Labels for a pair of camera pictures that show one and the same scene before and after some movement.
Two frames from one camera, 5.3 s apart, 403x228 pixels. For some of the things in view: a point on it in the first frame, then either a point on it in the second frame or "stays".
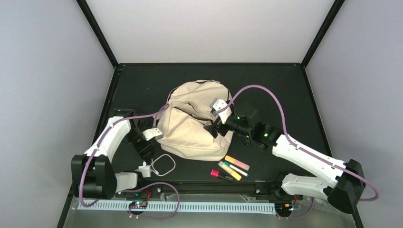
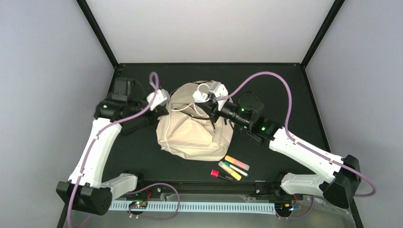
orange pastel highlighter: [237, 163] stays
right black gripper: [215, 124] → [207, 107]
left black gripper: [143, 154] → [156, 113]
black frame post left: [98, 30] stays
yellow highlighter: [235, 175] stays
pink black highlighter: [216, 174] stays
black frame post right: [333, 11] stays
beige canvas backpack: [187, 112] stays
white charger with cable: [146, 170] → [199, 96]
